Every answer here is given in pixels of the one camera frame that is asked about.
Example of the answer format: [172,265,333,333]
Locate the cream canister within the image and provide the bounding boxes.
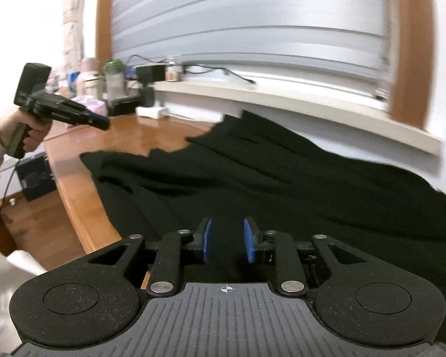
[83,75,107,101]

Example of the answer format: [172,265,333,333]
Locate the white cloth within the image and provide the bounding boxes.
[0,237,48,357]

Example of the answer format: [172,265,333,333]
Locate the black stand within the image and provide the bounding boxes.
[139,85,156,108]

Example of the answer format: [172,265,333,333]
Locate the wooden window frame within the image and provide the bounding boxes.
[96,0,432,131]

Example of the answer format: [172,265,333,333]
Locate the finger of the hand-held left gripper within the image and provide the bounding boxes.
[64,100,111,132]

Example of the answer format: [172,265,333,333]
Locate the orange label jar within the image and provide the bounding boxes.
[165,55,184,83]

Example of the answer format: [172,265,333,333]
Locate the cream window sill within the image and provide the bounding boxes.
[152,79,445,156]

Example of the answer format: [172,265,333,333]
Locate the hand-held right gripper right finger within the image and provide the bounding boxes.
[243,216,363,300]

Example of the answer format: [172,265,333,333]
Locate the pink cloth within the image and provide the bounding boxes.
[69,94,109,118]

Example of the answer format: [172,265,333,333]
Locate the black floor box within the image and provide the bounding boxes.
[16,154,57,203]

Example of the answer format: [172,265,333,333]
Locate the black cable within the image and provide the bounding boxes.
[125,54,258,85]

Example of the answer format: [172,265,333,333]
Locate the dark gripper cable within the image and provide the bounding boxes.
[1,155,23,204]

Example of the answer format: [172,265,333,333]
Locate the black pants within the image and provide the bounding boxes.
[79,109,446,289]

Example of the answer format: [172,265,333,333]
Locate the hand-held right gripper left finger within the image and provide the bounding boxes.
[87,216,213,297]

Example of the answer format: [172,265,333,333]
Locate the grey window blind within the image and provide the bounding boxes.
[111,0,392,87]

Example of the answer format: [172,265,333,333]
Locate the person's left hand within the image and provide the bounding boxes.
[0,106,53,153]

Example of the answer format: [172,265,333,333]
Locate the clear blind cord pull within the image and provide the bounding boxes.
[375,55,390,100]

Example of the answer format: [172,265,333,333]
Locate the green lid jar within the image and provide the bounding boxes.
[103,59,127,102]

